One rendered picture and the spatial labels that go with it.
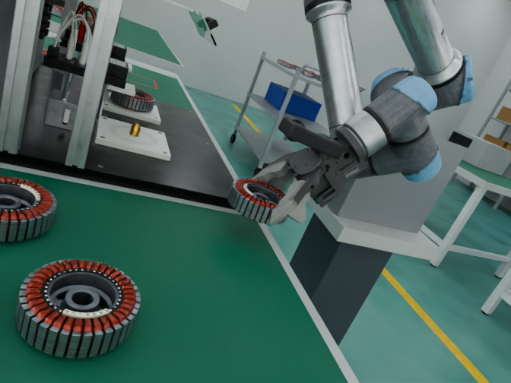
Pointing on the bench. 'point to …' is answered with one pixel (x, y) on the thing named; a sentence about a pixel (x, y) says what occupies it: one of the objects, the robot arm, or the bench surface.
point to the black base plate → (190, 133)
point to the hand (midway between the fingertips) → (255, 200)
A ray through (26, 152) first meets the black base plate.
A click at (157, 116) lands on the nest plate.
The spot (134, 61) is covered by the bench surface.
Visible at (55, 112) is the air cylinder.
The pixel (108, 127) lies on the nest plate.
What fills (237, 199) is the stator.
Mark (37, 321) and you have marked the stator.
